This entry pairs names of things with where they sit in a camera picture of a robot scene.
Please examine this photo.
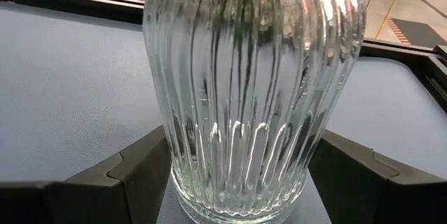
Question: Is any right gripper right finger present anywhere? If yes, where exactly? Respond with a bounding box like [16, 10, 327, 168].
[308, 129, 447, 224]

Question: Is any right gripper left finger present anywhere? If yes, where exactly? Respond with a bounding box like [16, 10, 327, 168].
[0, 125, 173, 224]

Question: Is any clear ribbed glass vase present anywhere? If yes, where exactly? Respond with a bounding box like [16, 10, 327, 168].
[142, 0, 367, 224]

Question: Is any blue-grey table mat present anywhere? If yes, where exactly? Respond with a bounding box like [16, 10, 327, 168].
[0, 0, 447, 224]

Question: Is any black mat with striped edge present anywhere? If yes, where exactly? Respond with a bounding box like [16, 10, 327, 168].
[385, 17, 447, 50]

